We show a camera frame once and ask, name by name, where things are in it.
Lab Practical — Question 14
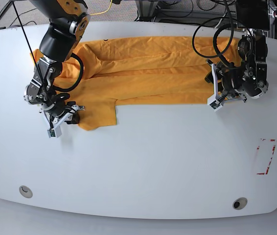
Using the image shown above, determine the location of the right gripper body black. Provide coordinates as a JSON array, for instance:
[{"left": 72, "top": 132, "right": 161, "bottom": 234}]
[{"left": 44, "top": 101, "right": 75, "bottom": 120}]

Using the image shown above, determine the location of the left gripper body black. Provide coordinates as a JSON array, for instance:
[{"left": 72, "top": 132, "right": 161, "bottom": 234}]
[{"left": 218, "top": 62, "right": 244, "bottom": 94}]

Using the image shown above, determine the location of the orange t-shirt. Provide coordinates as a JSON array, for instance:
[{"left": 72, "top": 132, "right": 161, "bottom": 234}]
[{"left": 29, "top": 36, "right": 244, "bottom": 132}]

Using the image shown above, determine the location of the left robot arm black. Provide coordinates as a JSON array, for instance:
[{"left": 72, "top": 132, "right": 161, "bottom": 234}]
[{"left": 205, "top": 0, "right": 270, "bottom": 107}]

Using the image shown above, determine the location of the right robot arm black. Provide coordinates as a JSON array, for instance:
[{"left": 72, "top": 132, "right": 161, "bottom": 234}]
[{"left": 24, "top": 0, "right": 90, "bottom": 128}]

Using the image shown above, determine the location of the red tape rectangle marking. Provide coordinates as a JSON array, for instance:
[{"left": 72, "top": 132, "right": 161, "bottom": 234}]
[{"left": 254, "top": 139, "right": 277, "bottom": 175}]

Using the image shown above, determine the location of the left table grommet hole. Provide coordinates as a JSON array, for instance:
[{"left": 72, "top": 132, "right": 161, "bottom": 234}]
[{"left": 19, "top": 186, "right": 33, "bottom": 199}]

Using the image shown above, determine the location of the table grommet hole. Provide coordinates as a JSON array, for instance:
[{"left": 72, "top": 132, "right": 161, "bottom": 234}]
[
  {"left": 232, "top": 197, "right": 248, "bottom": 210},
  {"left": 19, "top": 186, "right": 33, "bottom": 199}
]

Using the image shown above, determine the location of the right table grommet hole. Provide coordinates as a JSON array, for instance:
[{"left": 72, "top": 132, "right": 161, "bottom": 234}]
[{"left": 232, "top": 197, "right": 248, "bottom": 210}]

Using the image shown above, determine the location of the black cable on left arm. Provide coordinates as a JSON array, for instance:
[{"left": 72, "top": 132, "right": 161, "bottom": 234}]
[{"left": 192, "top": 0, "right": 239, "bottom": 69}]

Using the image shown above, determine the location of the aluminium frame rail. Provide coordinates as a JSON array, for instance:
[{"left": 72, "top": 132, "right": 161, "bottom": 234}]
[{"left": 135, "top": 0, "right": 235, "bottom": 27}]

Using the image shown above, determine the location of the yellow cable on floor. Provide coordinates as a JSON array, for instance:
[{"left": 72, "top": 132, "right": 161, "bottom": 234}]
[{"left": 89, "top": 0, "right": 112, "bottom": 16}]

